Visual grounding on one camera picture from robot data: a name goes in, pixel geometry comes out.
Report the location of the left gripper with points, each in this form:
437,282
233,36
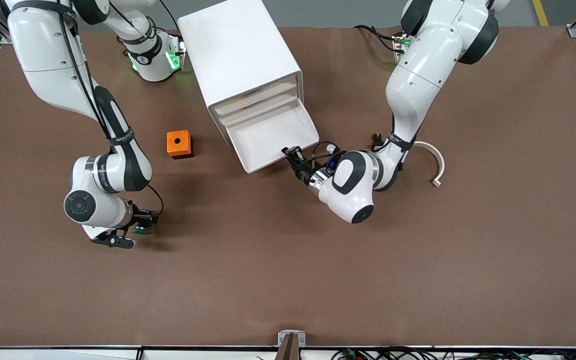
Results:
303,171

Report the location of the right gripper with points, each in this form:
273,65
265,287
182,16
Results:
139,220

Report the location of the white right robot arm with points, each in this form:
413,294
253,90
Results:
48,50

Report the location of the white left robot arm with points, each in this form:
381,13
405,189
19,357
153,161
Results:
418,75

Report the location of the orange button box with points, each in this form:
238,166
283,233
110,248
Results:
179,144

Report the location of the white semicircular pipe clamp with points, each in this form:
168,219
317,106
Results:
440,162

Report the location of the white table edge rail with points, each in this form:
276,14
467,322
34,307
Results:
68,353

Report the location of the grey metal bracket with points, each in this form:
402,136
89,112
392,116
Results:
291,350

